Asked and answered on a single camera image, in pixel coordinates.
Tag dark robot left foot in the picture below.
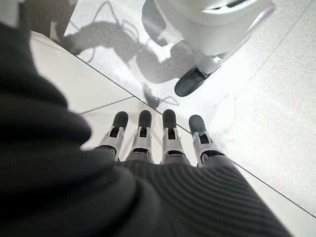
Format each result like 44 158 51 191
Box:
174 68 206 97

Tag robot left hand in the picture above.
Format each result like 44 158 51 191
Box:
0 21 294 237

